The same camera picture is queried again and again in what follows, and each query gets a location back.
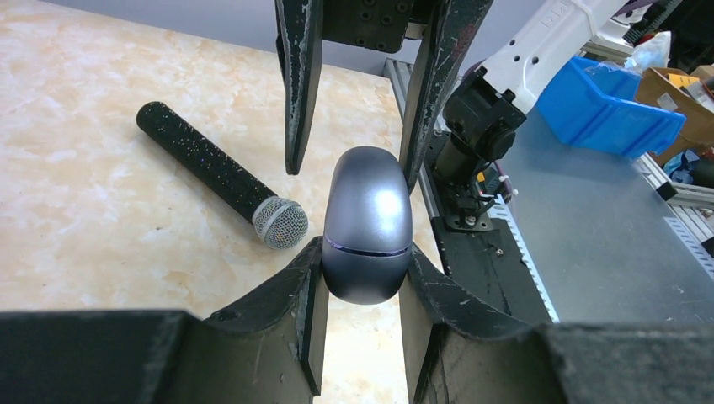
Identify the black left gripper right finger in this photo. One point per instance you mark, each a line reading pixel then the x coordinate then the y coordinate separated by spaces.
pixel 459 349

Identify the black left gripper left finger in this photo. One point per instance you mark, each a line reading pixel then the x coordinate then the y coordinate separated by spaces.
pixel 266 347

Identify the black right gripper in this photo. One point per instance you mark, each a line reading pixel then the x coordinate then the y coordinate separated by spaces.
pixel 448 29

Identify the grey-blue earbud case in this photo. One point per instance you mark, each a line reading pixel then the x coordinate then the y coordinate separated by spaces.
pixel 368 228

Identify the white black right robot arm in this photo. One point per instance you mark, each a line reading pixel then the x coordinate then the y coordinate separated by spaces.
pixel 518 72

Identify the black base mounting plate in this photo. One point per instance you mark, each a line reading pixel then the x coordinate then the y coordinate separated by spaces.
pixel 480 245

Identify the black microphone grey head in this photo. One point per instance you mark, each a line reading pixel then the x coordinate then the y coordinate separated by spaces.
pixel 278 222

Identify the blue plastic bin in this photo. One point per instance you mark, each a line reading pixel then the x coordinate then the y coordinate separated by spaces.
pixel 592 105

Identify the cardboard box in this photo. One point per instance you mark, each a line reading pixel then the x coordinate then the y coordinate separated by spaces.
pixel 656 90

